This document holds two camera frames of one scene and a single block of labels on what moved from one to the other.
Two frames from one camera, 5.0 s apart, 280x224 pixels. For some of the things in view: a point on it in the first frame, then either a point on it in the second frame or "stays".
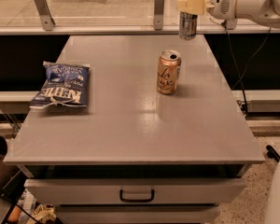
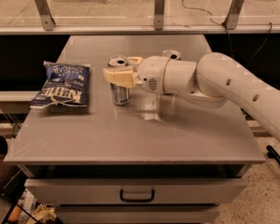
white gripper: [221, 5] to [151, 72]
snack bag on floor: [45, 212] stays
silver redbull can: [188, 21] to [120, 94]
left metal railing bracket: [41, 4] stays
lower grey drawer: [180, 214] stays
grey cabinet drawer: [134, 191] stays
